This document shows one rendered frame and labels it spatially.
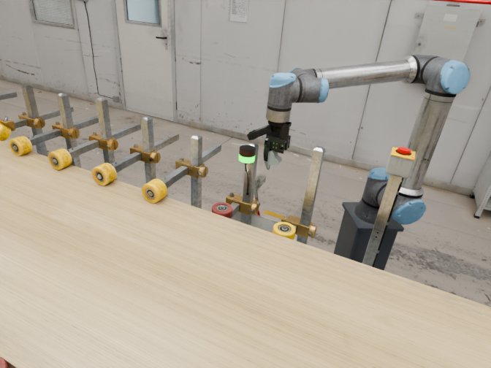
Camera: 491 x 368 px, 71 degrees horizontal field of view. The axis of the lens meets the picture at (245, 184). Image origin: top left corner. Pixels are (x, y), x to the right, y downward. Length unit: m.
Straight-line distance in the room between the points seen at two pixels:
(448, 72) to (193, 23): 3.35
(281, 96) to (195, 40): 3.27
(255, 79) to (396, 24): 1.53
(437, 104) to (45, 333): 1.51
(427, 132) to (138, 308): 1.29
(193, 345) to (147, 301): 0.18
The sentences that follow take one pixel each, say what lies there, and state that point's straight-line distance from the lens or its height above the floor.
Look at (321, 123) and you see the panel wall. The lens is 3.97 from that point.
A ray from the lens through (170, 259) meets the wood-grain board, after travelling 1.08.
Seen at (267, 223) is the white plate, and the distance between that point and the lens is 1.46.
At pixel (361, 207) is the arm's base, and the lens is 1.95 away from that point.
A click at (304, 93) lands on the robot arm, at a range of 1.27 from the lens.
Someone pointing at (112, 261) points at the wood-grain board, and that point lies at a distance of 1.11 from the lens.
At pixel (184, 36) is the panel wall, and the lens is 4.53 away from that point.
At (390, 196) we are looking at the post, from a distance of 1.23.
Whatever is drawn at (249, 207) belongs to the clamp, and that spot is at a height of 0.86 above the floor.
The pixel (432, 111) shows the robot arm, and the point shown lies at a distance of 1.61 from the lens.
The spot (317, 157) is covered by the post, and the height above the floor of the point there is 1.14.
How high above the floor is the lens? 1.62
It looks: 29 degrees down
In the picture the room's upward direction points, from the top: 5 degrees clockwise
